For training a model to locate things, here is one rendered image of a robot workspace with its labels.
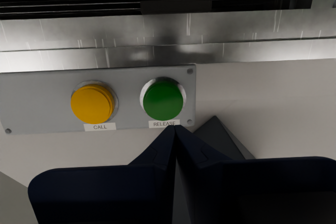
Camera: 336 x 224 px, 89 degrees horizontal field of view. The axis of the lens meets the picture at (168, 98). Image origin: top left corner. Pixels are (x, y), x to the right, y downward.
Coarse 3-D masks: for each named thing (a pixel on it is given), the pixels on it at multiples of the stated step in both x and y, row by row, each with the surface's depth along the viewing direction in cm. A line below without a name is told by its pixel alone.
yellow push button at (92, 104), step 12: (72, 96) 16; (84, 96) 16; (96, 96) 16; (108, 96) 16; (72, 108) 16; (84, 108) 17; (96, 108) 17; (108, 108) 17; (84, 120) 17; (96, 120) 17
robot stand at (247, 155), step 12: (216, 120) 28; (204, 132) 28; (216, 132) 26; (228, 132) 26; (216, 144) 24; (228, 144) 22; (240, 144) 28; (228, 156) 21; (240, 156) 20; (252, 156) 30; (180, 180) 24; (180, 192) 22; (180, 204) 21; (180, 216) 20
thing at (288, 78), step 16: (0, 16) 24; (16, 16) 24; (32, 16) 24; (48, 16) 24; (64, 16) 24; (80, 16) 24; (208, 64) 27; (224, 64) 27; (240, 64) 27; (256, 64) 27; (272, 64) 27; (288, 64) 27; (304, 64) 27; (320, 64) 27; (208, 80) 28; (224, 80) 28; (240, 80) 28; (256, 80) 28; (272, 80) 28; (288, 80) 28; (304, 80) 28; (320, 80) 28; (208, 96) 29; (224, 96) 29; (240, 96) 29; (256, 96) 29; (272, 96) 29; (288, 96) 29
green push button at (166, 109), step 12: (156, 84) 16; (168, 84) 16; (144, 96) 17; (156, 96) 16; (168, 96) 16; (180, 96) 17; (144, 108) 17; (156, 108) 17; (168, 108) 17; (180, 108) 17
